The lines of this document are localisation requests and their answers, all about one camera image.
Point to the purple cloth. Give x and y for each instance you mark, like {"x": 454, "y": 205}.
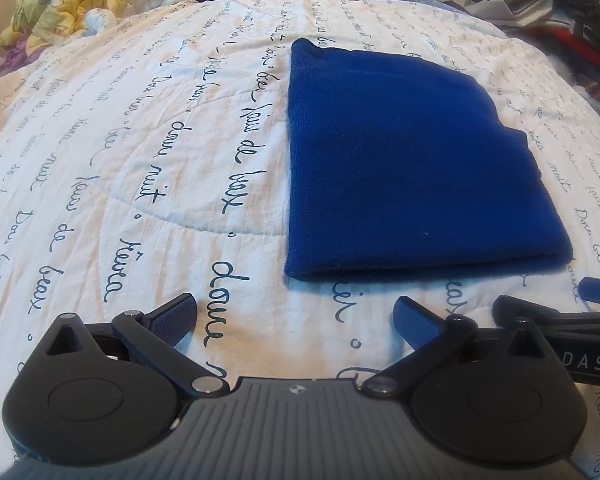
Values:
{"x": 17, "y": 55}

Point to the yellow cartoon blanket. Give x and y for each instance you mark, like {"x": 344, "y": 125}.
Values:
{"x": 70, "y": 0}

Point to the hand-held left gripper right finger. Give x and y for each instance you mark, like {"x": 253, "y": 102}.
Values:
{"x": 415, "y": 320}

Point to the white script-printed quilt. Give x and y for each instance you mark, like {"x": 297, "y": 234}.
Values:
{"x": 130, "y": 160}

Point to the pile of assorted clothes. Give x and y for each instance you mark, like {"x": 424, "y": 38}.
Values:
{"x": 570, "y": 25}

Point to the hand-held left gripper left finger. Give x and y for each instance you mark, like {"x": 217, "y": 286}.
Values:
{"x": 172, "y": 317}

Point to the blue beaded sweater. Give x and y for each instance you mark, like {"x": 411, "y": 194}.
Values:
{"x": 405, "y": 170}

